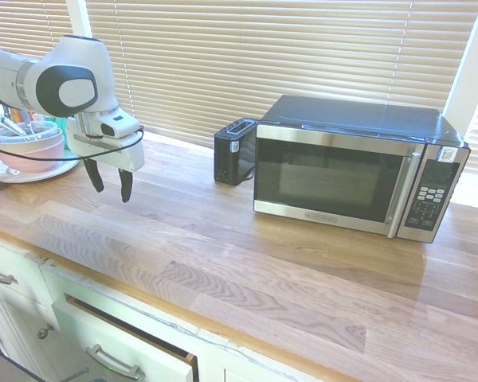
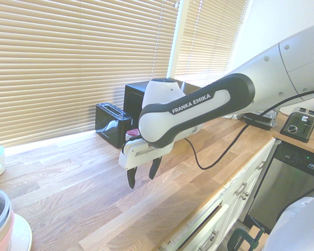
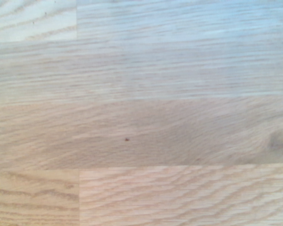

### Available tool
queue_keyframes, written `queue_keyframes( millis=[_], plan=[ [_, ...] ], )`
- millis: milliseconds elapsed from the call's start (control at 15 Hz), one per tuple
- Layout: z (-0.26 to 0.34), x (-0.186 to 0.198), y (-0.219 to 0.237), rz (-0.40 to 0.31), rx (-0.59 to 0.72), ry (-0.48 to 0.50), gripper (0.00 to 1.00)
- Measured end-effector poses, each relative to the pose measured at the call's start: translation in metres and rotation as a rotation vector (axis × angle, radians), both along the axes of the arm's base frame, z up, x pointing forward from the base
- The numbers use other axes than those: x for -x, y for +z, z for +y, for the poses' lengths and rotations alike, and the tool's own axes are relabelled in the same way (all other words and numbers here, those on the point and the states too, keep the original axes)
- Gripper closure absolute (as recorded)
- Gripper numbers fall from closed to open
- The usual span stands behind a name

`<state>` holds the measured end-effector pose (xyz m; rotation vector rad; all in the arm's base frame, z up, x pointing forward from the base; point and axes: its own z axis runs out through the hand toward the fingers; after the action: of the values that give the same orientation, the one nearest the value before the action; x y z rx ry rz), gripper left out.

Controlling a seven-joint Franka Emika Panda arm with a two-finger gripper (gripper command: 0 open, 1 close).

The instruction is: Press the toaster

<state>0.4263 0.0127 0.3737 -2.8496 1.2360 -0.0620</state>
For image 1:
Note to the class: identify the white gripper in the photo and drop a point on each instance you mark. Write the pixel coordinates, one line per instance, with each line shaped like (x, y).
(119, 159)

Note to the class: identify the black slot toaster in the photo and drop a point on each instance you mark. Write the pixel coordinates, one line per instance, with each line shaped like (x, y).
(225, 159)

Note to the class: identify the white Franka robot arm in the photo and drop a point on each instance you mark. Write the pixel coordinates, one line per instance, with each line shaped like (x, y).
(83, 59)

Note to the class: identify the white and green mug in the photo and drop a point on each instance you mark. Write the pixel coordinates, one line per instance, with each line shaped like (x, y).
(63, 133)

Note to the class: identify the clear plastic container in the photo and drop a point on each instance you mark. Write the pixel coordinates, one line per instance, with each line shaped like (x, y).
(44, 129)

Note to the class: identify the pink bowl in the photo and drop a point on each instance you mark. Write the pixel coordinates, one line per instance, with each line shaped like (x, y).
(28, 157)

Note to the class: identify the white plate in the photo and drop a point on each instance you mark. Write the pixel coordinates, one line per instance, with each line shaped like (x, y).
(8, 175)

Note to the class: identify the metal kitchen utensil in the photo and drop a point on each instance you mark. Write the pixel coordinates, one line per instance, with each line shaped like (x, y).
(12, 126)

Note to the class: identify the white open drawer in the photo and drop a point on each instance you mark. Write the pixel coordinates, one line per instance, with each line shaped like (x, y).
(103, 330)

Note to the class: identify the white kitchen cabinet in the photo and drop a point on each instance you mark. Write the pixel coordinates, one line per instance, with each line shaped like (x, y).
(20, 310)

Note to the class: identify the round metal cabinet knob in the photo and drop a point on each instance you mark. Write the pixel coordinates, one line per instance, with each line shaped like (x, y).
(44, 332)

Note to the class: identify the wide beige window blind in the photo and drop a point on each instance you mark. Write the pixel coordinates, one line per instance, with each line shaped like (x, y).
(263, 59)

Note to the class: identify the black and steel microwave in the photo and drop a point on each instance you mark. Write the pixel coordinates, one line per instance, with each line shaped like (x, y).
(322, 179)

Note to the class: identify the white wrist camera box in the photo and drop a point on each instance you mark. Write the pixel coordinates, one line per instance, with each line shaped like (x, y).
(119, 125)

